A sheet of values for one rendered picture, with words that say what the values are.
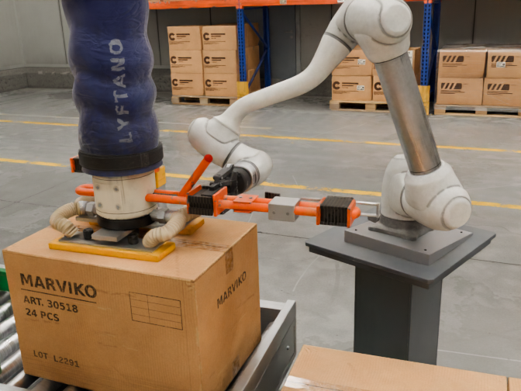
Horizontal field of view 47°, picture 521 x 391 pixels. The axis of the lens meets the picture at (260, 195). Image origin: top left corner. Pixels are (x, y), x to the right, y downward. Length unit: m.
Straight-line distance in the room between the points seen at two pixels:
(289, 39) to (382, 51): 8.59
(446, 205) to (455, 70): 6.63
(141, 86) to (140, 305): 0.56
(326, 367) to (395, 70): 0.89
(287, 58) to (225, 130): 8.53
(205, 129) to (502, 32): 8.15
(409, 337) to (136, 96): 1.27
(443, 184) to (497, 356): 1.30
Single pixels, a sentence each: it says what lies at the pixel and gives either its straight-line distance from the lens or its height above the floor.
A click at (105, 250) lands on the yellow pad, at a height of 0.97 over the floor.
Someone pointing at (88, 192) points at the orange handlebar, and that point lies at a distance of 1.74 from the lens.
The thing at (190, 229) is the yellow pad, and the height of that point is 0.97.
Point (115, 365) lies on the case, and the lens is 1.72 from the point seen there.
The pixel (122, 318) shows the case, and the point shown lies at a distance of 1.62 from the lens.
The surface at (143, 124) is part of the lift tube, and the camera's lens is 1.58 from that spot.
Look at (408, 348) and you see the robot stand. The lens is 2.23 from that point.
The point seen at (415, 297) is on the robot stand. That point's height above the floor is 0.58.
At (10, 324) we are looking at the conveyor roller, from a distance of 2.28.
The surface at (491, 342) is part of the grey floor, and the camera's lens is 3.10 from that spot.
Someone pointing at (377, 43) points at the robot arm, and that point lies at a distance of 1.72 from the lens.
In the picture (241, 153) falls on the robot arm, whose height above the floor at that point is 1.13.
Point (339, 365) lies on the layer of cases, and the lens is 1.84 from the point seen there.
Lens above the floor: 1.58
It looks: 18 degrees down
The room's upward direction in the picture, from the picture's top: 2 degrees counter-clockwise
